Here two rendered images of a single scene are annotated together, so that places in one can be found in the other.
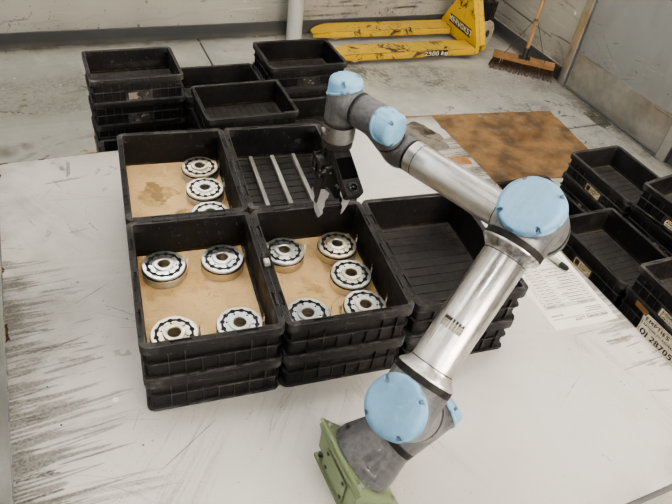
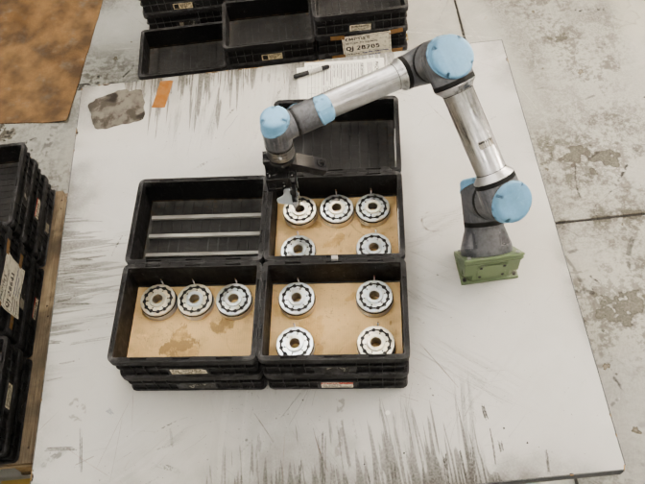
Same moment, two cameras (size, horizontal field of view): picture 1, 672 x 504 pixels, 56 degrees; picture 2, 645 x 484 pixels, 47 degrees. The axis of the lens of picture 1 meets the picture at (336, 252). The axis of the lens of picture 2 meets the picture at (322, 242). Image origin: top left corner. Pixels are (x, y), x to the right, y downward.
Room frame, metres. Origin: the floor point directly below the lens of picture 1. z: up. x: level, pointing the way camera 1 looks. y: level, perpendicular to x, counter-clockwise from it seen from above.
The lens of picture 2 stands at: (0.53, 1.06, 2.71)
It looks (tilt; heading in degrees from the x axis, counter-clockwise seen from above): 58 degrees down; 302
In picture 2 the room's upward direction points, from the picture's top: 9 degrees counter-clockwise
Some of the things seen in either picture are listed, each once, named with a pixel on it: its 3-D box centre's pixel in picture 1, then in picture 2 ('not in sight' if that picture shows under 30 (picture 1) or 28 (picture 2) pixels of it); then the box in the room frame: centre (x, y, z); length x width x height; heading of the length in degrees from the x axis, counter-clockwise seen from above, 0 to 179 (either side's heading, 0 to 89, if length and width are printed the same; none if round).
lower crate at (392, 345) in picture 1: (320, 304); not in sight; (1.12, 0.02, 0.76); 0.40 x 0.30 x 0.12; 23
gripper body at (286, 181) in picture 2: (333, 159); (280, 168); (1.26, 0.04, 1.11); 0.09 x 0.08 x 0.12; 28
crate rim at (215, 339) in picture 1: (201, 275); (333, 309); (1.00, 0.29, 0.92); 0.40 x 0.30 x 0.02; 23
